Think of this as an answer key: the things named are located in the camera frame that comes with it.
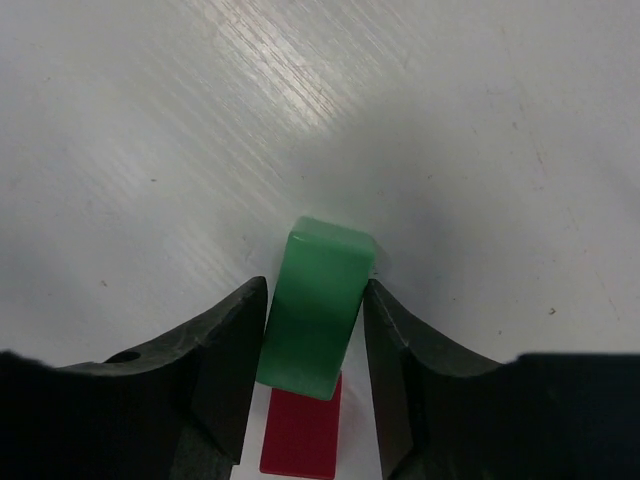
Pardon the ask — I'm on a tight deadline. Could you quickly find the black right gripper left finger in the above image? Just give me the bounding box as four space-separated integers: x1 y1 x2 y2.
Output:
1 276 268 479

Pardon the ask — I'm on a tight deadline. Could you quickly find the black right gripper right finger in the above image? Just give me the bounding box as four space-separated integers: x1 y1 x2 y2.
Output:
363 280 639 479

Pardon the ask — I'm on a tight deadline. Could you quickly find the red wood block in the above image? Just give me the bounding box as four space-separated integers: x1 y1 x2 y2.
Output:
259 382 342 479

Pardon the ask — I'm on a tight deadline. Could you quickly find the dark green wood block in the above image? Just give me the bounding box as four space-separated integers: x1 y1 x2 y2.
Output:
256 217 376 401

